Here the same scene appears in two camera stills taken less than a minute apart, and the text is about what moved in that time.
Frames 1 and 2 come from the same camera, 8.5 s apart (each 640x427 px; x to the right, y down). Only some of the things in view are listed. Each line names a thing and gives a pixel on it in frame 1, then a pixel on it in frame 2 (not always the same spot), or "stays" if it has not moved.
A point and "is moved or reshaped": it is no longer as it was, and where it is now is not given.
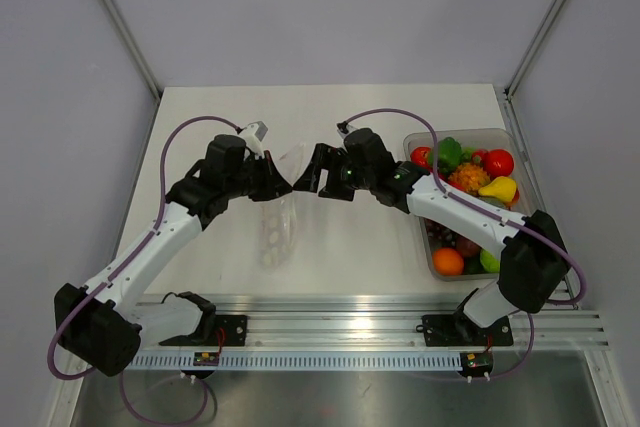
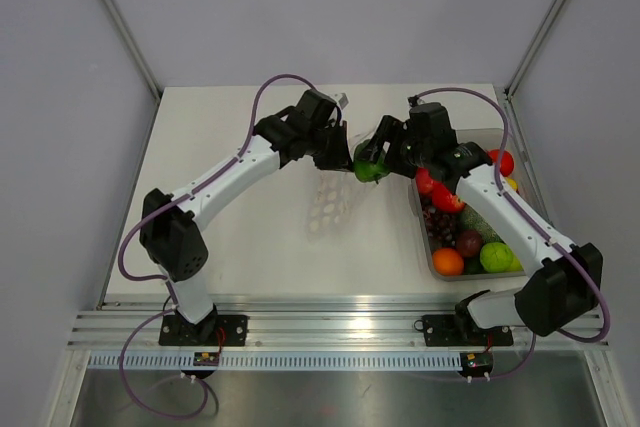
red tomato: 498,163 stays
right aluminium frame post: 547,22 stays
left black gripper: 274,183 → 341,160
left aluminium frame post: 120,23 stays
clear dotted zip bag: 279,219 → 340,208
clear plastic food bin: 481,162 stays
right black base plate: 453,330 stays
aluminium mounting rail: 359,321 stays
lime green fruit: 489,262 stays
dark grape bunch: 439,236 stays
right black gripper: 325,157 → 385,132
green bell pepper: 448,155 is moved or reshaped
